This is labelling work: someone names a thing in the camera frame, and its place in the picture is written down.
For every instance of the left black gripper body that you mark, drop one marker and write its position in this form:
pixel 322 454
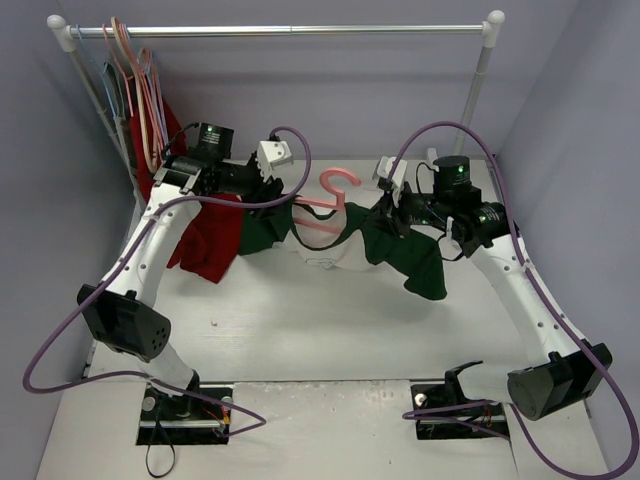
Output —
pixel 263 185

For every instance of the white green raglan t shirt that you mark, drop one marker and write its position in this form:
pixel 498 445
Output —
pixel 344 240

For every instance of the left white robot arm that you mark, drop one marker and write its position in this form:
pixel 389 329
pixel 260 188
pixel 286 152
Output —
pixel 119 311

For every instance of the red t shirt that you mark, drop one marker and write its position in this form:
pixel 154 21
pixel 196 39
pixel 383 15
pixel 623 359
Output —
pixel 211 242

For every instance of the beige wooden hanger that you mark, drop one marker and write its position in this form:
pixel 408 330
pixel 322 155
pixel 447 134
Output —
pixel 143 99

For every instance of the blue plastic hanger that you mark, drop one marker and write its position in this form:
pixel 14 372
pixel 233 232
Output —
pixel 102 70

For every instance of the white metal clothes rack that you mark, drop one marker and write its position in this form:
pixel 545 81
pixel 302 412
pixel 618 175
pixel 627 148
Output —
pixel 337 78

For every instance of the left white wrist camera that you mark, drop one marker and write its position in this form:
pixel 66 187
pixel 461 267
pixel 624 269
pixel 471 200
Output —
pixel 269 157

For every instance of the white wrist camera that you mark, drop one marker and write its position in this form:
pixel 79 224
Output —
pixel 269 157
pixel 389 176

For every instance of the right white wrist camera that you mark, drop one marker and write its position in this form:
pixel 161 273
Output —
pixel 389 176

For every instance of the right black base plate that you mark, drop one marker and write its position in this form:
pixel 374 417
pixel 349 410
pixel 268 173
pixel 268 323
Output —
pixel 436 417

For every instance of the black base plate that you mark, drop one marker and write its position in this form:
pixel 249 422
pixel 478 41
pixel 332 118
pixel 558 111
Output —
pixel 436 417
pixel 181 421

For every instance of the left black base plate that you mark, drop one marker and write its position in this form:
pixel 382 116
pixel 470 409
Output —
pixel 181 421

